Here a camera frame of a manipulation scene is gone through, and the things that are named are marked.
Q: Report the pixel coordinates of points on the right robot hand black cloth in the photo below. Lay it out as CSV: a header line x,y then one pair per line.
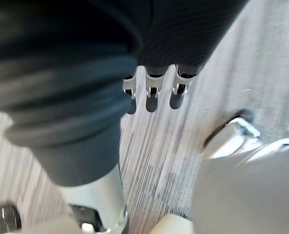
x,y
68,73

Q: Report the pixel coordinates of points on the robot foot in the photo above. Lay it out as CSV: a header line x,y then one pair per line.
x,y
232,139

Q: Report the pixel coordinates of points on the silver robot leg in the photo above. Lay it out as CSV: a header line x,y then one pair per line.
x,y
247,192

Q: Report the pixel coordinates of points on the dark oval object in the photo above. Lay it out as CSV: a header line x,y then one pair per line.
x,y
7,218

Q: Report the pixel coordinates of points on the beige cushion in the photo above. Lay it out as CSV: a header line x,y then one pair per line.
x,y
173,225

